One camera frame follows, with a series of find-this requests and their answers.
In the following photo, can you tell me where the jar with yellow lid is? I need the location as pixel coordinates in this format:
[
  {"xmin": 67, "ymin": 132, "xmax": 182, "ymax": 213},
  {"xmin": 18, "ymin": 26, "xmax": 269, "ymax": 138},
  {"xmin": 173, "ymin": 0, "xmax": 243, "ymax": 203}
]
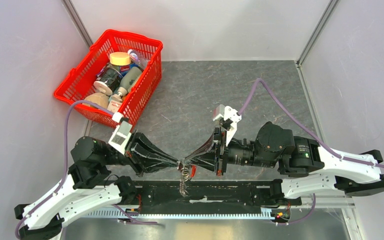
[{"xmin": 109, "ymin": 51, "xmax": 132, "ymax": 66}]

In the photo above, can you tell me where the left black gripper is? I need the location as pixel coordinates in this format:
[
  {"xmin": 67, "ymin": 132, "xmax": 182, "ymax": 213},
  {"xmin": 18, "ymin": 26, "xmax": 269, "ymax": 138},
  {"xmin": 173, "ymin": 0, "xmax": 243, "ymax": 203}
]
[{"xmin": 102, "ymin": 128, "xmax": 181, "ymax": 176}]

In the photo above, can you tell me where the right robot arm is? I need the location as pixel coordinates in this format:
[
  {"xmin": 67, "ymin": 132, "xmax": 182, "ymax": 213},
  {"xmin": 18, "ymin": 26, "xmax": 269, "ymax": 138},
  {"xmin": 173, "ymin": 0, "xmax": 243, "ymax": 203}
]
[{"xmin": 178, "ymin": 122, "xmax": 384, "ymax": 205}]

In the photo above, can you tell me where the white red small bottle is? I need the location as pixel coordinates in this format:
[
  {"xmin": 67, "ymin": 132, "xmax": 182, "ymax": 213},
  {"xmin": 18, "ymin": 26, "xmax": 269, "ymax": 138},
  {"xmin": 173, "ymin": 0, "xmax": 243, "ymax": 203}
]
[{"xmin": 107, "ymin": 94, "xmax": 123, "ymax": 113}]

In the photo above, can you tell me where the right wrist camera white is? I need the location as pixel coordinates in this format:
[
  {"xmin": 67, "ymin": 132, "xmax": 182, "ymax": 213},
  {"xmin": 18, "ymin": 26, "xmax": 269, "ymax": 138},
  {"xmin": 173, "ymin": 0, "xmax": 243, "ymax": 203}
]
[{"xmin": 212, "ymin": 104, "xmax": 242, "ymax": 146}]

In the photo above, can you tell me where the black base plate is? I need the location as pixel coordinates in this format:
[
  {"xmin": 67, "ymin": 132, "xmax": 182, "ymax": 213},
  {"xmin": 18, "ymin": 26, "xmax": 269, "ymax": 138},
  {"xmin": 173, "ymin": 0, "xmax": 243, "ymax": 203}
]
[{"xmin": 120, "ymin": 179, "xmax": 302, "ymax": 215}]

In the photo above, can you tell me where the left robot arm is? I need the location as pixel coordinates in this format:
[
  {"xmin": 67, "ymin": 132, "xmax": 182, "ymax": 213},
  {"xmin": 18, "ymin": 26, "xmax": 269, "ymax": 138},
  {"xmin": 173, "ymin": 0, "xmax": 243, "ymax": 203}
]
[{"xmin": 14, "ymin": 132, "xmax": 180, "ymax": 240}]

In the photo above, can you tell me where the slotted aluminium rail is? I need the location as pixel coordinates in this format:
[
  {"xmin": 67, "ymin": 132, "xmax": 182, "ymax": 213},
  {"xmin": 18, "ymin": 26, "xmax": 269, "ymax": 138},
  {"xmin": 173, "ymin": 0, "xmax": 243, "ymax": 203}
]
[{"xmin": 66, "ymin": 205, "xmax": 291, "ymax": 220}]

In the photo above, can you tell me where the tape roll beige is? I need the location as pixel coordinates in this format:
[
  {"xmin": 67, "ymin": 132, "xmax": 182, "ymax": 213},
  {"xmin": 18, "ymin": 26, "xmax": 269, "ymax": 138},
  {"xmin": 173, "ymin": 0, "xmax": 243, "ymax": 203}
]
[{"xmin": 84, "ymin": 92, "xmax": 109, "ymax": 109}]

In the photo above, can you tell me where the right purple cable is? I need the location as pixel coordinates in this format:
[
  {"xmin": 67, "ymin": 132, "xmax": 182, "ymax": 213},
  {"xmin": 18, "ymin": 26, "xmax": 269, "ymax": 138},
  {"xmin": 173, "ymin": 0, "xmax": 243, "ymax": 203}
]
[{"xmin": 238, "ymin": 78, "xmax": 384, "ymax": 226}]

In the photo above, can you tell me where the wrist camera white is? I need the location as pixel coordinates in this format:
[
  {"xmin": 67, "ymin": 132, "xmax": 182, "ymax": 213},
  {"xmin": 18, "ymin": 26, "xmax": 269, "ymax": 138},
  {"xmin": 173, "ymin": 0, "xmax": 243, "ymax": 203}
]
[
  {"xmin": 108, "ymin": 112, "xmax": 133, "ymax": 155},
  {"xmin": 212, "ymin": 104, "xmax": 242, "ymax": 146}
]

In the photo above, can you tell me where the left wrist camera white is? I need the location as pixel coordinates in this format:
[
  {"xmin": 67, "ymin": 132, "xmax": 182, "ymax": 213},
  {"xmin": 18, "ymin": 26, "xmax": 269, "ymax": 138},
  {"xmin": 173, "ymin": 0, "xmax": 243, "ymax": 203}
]
[{"xmin": 108, "ymin": 112, "xmax": 133, "ymax": 155}]

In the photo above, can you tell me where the red plastic basket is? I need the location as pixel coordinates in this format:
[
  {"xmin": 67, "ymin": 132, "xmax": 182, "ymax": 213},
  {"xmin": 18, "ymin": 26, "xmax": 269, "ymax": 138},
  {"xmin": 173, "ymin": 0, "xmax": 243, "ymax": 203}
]
[{"xmin": 53, "ymin": 29, "xmax": 163, "ymax": 126}]

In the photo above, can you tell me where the grey green bottle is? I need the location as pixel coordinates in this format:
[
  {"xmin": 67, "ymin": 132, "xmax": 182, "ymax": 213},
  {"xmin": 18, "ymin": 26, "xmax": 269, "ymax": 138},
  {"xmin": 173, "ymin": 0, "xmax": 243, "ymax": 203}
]
[{"xmin": 114, "ymin": 66, "xmax": 142, "ymax": 96}]

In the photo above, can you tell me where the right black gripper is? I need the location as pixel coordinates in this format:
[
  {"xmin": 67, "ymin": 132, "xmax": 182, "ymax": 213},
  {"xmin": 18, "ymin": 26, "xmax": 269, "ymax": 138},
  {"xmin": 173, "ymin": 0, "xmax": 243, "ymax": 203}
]
[{"xmin": 184, "ymin": 124, "xmax": 277, "ymax": 175}]

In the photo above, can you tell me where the dark jar with beige lid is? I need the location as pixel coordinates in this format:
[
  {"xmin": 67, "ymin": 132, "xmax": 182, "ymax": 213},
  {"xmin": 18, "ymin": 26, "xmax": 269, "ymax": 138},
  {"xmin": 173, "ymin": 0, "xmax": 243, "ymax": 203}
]
[{"xmin": 93, "ymin": 64, "xmax": 122, "ymax": 96}]

